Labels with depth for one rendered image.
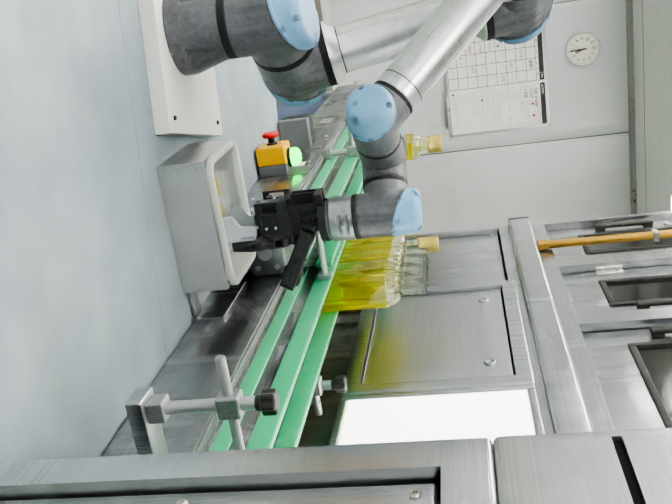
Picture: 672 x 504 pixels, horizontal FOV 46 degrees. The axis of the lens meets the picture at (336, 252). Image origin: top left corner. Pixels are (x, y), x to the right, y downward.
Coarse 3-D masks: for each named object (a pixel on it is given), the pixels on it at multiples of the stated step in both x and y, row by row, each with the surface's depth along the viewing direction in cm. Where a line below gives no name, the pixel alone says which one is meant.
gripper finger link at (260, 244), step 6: (252, 240) 133; (258, 240) 132; (264, 240) 132; (234, 246) 133; (240, 246) 133; (246, 246) 132; (252, 246) 133; (258, 246) 132; (264, 246) 132; (270, 246) 132
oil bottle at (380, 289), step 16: (384, 272) 155; (336, 288) 153; (352, 288) 152; (368, 288) 152; (384, 288) 152; (400, 288) 153; (336, 304) 154; (352, 304) 154; (368, 304) 153; (384, 304) 153
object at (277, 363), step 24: (360, 192) 207; (336, 264) 160; (312, 288) 149; (288, 312) 140; (312, 312) 138; (264, 336) 132; (288, 336) 131; (264, 360) 123; (288, 360) 122; (264, 384) 116; (288, 384) 115; (264, 432) 103
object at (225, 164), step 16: (224, 144) 137; (208, 160) 128; (224, 160) 143; (240, 160) 143; (208, 176) 127; (224, 176) 144; (240, 176) 143; (224, 192) 145; (240, 192) 144; (224, 208) 146; (224, 240) 131; (224, 256) 132; (240, 256) 145; (240, 272) 138
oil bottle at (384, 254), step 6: (360, 252) 168; (366, 252) 167; (372, 252) 166; (378, 252) 166; (384, 252) 165; (390, 252) 165; (396, 252) 165; (342, 258) 165; (348, 258) 165; (354, 258) 164; (360, 258) 164; (366, 258) 163; (372, 258) 163; (378, 258) 163; (384, 258) 162; (390, 258) 162; (396, 258) 162; (402, 258) 164; (402, 264) 163
